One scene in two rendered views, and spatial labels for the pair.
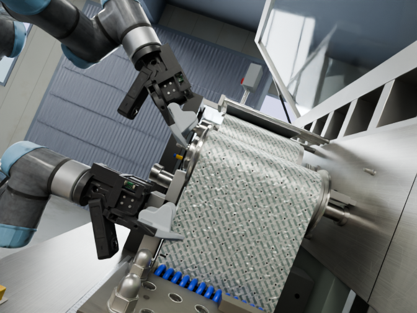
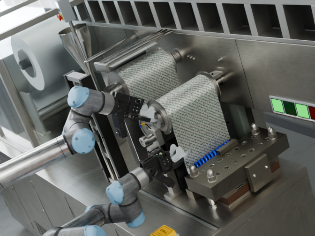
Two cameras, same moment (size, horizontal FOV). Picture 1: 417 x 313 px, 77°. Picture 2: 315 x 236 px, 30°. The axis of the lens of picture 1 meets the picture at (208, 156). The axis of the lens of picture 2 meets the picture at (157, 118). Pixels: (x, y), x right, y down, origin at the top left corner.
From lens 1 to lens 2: 1.85 m
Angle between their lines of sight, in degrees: 40
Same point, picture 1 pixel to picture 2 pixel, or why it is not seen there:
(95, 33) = (86, 121)
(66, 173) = (141, 177)
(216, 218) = (192, 131)
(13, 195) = (133, 204)
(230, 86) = not seen: outside the picture
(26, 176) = (131, 194)
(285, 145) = (161, 60)
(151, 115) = not seen: outside the picture
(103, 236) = (168, 180)
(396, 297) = (260, 103)
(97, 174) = (147, 166)
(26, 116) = not seen: outside the picture
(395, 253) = (251, 90)
